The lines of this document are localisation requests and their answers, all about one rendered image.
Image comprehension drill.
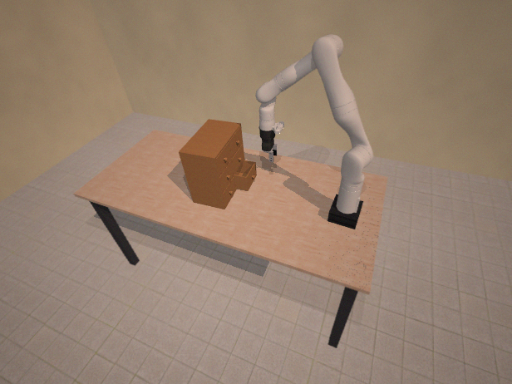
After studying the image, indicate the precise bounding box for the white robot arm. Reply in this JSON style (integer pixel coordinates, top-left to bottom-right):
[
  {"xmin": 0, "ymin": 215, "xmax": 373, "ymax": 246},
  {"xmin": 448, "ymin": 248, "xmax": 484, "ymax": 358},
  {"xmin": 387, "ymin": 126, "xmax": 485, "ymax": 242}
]
[{"xmin": 256, "ymin": 34, "xmax": 373, "ymax": 214}]

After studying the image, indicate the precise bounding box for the brown wooden chest of drawers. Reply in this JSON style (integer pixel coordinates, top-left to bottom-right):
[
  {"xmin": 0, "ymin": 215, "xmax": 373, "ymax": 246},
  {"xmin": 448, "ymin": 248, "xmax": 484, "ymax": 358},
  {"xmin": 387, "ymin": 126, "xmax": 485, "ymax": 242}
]
[{"xmin": 179, "ymin": 119, "xmax": 241, "ymax": 209}]

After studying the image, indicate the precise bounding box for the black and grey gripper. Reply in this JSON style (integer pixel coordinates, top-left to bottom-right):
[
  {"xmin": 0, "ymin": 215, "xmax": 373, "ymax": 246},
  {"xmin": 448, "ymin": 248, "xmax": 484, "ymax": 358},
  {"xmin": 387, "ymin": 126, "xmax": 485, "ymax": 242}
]
[{"xmin": 259, "ymin": 118, "xmax": 284, "ymax": 162}]

